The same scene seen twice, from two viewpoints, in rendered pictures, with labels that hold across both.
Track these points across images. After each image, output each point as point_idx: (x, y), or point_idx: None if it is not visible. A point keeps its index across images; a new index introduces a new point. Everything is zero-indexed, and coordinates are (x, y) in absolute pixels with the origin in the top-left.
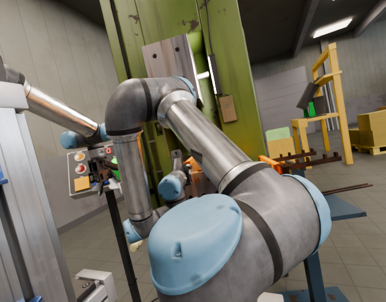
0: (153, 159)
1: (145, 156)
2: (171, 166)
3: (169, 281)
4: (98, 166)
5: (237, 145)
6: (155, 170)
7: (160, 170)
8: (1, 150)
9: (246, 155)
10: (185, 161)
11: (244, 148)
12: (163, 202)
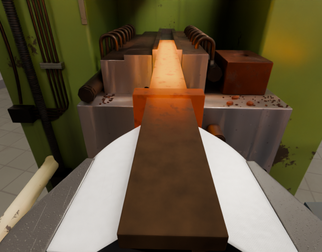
0: (32, 23)
1: (3, 6)
2: (90, 58)
3: None
4: None
5: (298, 36)
6: (40, 59)
7: (54, 62)
8: None
9: (306, 70)
10: (155, 70)
11: (312, 48)
12: (64, 141)
